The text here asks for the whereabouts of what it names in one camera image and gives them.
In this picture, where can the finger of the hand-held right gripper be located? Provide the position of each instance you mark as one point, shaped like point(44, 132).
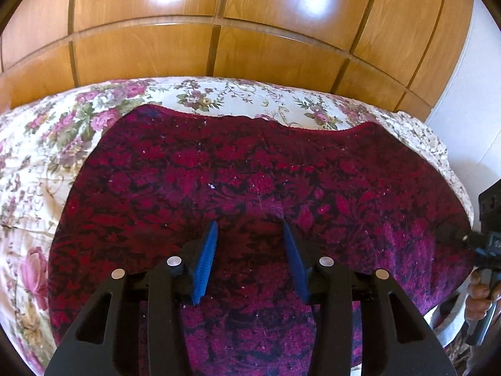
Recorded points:
point(464, 239)

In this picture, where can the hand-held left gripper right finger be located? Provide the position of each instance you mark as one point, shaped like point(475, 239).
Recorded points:
point(295, 266)

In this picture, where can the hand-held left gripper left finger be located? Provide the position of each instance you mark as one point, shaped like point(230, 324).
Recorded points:
point(205, 258)

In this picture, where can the dark red patterned knit garment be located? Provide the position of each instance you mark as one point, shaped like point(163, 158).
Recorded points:
point(235, 172)

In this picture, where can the person's right hand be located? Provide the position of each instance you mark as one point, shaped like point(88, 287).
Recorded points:
point(476, 291)

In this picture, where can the white round container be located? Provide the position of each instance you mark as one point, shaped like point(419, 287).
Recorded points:
point(444, 321)

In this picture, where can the patterned rug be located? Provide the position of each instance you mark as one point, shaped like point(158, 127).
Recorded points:
point(458, 358)

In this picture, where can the floral bedspread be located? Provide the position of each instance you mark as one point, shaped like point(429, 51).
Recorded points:
point(39, 156)

